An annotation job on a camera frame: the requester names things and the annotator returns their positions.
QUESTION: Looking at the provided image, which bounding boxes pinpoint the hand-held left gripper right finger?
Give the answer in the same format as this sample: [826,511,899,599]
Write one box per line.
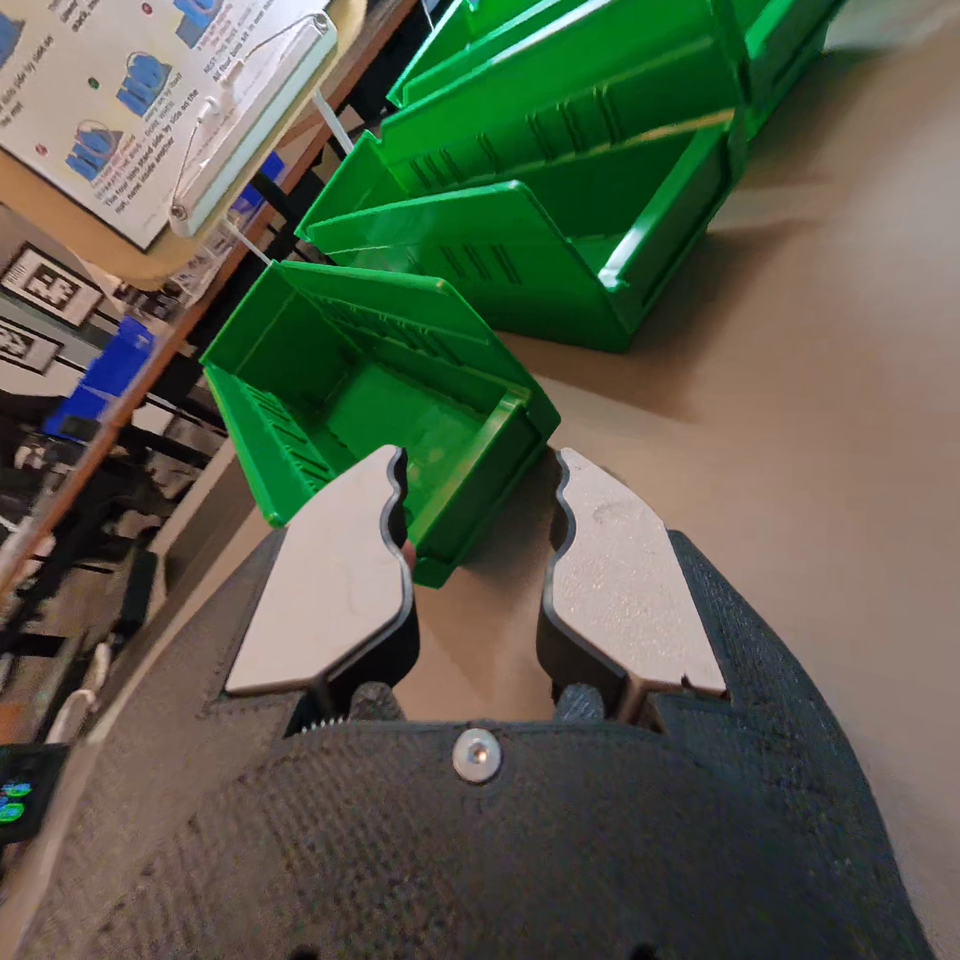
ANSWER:
[536,447,730,730]

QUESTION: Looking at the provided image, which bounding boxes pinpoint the white stand rod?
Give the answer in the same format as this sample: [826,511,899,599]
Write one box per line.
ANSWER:
[225,217,275,267]

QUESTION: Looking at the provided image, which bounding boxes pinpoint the instruction sheet on board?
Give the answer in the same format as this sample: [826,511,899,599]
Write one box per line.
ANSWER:
[0,0,369,290]

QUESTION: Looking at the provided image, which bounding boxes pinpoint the blue storage box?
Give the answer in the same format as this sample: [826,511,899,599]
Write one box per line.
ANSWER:
[41,315,157,444]

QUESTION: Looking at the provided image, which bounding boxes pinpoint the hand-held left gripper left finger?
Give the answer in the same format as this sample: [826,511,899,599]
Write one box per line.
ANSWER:
[223,444,420,732]

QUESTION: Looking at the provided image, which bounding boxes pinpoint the white stand strut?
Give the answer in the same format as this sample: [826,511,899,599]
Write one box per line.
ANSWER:
[313,90,355,155]

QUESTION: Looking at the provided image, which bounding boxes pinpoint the white page holder bar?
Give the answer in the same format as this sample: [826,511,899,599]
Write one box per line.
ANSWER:
[168,11,340,240]

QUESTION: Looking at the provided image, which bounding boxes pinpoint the white cable loop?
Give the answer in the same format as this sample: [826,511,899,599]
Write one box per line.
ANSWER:
[45,641,114,744]

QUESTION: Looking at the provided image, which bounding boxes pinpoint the black power station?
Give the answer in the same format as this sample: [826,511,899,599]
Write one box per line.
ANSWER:
[0,742,72,849]

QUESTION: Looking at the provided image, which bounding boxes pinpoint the black-white marker sign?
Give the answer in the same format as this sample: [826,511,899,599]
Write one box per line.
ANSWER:
[0,315,65,376]
[0,241,106,329]

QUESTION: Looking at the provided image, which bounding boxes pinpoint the printed instruction sheet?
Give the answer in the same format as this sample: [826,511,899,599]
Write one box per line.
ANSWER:
[0,0,331,250]

